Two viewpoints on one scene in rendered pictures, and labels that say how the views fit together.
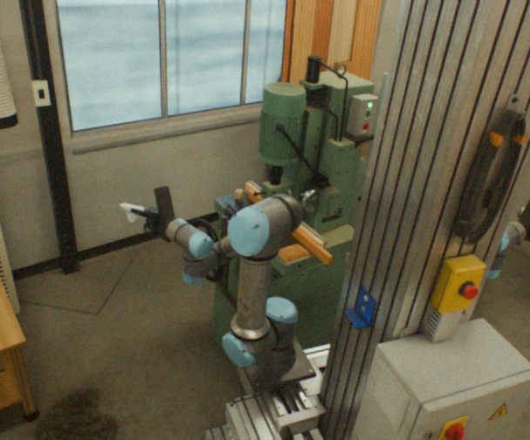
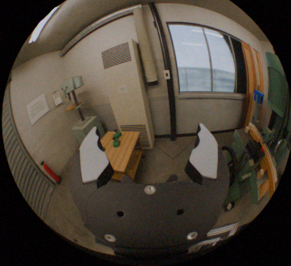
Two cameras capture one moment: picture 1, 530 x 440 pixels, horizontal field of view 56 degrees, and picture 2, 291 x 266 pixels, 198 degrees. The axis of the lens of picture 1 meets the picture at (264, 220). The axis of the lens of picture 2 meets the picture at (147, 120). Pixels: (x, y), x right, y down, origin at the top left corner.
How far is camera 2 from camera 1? 1.67 m
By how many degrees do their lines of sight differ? 47
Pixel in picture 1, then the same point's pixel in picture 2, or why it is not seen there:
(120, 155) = (195, 102)
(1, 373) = (130, 169)
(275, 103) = (276, 61)
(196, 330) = not seen: hidden behind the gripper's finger
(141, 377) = not seen: hidden behind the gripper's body
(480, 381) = not seen: outside the picture
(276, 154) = (280, 105)
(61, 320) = (161, 157)
